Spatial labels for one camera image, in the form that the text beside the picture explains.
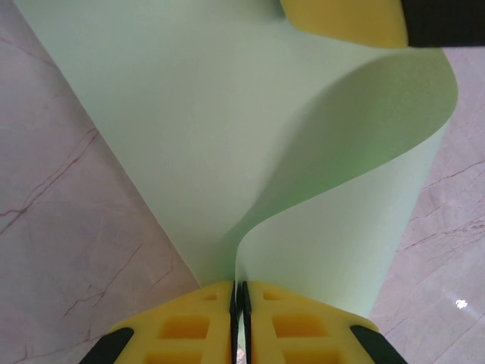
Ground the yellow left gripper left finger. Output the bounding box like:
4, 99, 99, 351
86, 281, 239, 364

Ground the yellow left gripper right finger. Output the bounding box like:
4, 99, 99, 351
242, 280, 408, 364

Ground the light green paper sheet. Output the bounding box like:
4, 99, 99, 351
11, 0, 459, 364

